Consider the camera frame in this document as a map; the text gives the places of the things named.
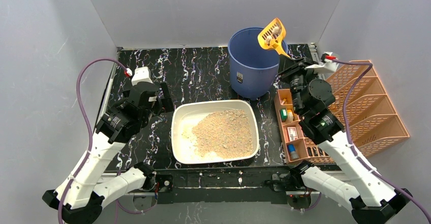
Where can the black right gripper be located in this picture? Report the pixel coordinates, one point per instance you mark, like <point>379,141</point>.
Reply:
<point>293,67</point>

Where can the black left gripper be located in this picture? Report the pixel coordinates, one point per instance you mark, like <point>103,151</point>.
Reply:
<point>161,99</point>

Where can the yellow slotted litter scoop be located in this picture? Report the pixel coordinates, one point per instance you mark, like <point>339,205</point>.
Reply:
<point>272,36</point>

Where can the white plastic litter box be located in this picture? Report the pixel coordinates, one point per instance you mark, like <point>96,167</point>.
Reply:
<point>189,114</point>

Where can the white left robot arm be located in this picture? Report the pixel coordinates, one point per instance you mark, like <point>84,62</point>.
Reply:
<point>81,198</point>

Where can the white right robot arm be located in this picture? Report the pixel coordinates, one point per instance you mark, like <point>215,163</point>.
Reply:
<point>368,196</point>

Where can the beige cat litter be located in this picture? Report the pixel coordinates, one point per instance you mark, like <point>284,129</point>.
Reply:
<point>221,135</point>

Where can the red white small box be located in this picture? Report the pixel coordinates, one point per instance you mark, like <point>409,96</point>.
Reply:
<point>292,133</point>

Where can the blue plastic bucket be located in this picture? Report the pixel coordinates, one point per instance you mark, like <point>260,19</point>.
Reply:
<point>252,69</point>

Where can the green yellow small container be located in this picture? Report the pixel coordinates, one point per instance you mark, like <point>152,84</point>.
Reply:
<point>286,115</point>

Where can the blue capped small bottle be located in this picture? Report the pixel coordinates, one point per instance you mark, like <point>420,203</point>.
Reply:
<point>292,152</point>

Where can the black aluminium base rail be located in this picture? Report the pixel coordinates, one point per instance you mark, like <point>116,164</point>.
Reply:
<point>230,184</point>

